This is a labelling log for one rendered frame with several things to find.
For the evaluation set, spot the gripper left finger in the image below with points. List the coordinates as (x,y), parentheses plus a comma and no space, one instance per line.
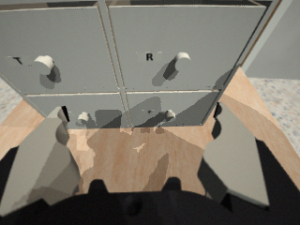
(39,172)

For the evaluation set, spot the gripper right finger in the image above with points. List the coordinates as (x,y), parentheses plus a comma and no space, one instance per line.
(242,174)

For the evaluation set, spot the grey chest of drawers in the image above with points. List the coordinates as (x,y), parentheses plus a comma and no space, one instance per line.
(106,18)

